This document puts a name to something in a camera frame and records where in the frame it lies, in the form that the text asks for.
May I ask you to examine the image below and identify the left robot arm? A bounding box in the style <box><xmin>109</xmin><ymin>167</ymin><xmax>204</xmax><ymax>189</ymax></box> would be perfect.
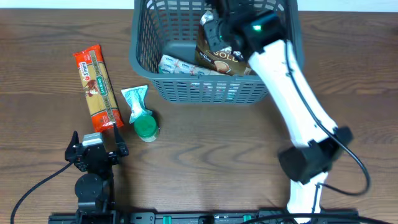
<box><xmin>65</xmin><ymin>123</ymin><xmax>129</xmax><ymax>223</ymax></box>

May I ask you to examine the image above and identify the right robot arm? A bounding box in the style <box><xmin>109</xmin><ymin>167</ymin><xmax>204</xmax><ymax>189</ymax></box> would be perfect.
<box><xmin>203</xmin><ymin>1</ymin><xmax>353</xmax><ymax>223</ymax></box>

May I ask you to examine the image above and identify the grey plastic mesh basket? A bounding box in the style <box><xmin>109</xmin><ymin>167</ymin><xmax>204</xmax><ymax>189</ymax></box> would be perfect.
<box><xmin>129</xmin><ymin>0</ymin><xmax>305</xmax><ymax>105</ymax></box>

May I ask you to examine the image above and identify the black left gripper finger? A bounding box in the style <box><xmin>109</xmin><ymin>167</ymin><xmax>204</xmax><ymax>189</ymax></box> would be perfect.
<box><xmin>70</xmin><ymin>131</ymin><xmax>80</xmax><ymax>148</ymax></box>
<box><xmin>113</xmin><ymin>123</ymin><xmax>126</xmax><ymax>152</ymax></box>

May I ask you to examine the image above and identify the red spaghetti packet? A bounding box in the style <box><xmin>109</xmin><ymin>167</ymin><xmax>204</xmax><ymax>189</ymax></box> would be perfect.
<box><xmin>73</xmin><ymin>44</ymin><xmax>124</xmax><ymax>133</ymax></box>

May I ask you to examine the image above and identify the green lidded jar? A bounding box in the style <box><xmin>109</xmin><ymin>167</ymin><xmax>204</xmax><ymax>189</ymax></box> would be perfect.
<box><xmin>134</xmin><ymin>114</ymin><xmax>160</xmax><ymax>142</ymax></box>

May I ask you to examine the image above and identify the brown Nescafe Gold bag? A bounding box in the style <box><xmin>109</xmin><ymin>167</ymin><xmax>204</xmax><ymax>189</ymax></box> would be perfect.
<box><xmin>195</xmin><ymin>11</ymin><xmax>254</xmax><ymax>76</ymax></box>

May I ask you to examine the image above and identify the mint green pouch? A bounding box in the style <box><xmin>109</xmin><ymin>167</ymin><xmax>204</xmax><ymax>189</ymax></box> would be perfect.
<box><xmin>121</xmin><ymin>85</ymin><xmax>152</xmax><ymax>124</ymax></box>

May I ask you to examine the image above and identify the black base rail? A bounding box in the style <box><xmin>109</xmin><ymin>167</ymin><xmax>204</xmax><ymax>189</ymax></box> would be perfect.
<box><xmin>48</xmin><ymin>208</ymin><xmax>360</xmax><ymax>224</ymax></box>

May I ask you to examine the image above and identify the tissue pack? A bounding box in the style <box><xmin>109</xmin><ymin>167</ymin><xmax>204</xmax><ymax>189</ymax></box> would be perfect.
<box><xmin>159</xmin><ymin>55</ymin><xmax>224</xmax><ymax>75</ymax></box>

